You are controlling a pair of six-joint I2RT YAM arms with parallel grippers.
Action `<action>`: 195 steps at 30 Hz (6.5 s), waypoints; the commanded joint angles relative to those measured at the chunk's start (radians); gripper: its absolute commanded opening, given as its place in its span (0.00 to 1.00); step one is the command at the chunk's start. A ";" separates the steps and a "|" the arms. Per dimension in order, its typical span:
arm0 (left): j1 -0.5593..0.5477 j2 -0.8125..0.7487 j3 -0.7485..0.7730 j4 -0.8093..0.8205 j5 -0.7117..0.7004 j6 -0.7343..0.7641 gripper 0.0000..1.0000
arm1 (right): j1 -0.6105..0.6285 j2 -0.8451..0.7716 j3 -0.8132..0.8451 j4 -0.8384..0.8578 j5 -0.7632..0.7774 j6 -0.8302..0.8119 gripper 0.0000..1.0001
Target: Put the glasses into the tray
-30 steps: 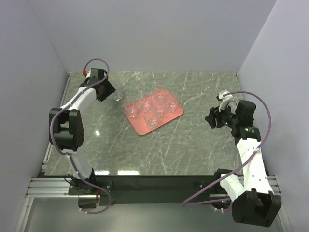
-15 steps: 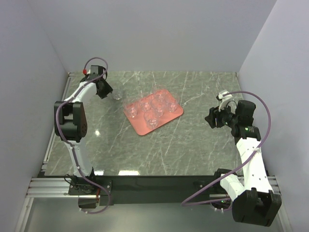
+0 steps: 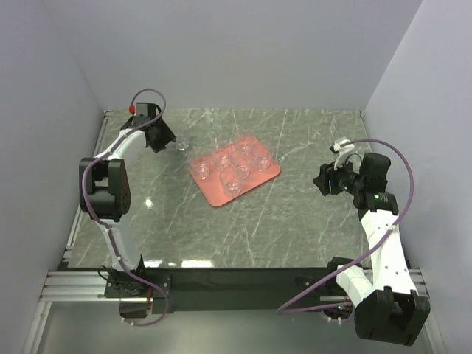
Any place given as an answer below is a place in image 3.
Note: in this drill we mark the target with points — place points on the aluminium frame rail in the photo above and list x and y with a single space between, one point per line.
75 286

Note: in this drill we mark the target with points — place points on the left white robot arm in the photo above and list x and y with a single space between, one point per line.
105 193

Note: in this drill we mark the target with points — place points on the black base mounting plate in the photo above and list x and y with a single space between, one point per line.
208 289

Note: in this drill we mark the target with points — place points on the clear glass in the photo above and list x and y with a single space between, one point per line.
199 164
243 141
262 157
222 158
242 160
232 182

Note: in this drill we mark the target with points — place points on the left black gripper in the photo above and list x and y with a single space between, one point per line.
167 136

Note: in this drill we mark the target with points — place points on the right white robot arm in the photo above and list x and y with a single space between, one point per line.
388 307

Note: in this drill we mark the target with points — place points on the pink plastic tray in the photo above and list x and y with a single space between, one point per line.
212 189

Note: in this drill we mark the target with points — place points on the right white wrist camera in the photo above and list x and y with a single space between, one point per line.
343 148

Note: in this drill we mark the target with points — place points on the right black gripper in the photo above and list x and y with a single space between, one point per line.
327 173

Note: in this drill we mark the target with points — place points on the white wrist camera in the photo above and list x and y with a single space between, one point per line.
343 148
131 109

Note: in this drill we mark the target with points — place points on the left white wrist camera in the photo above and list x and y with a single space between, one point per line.
131 109

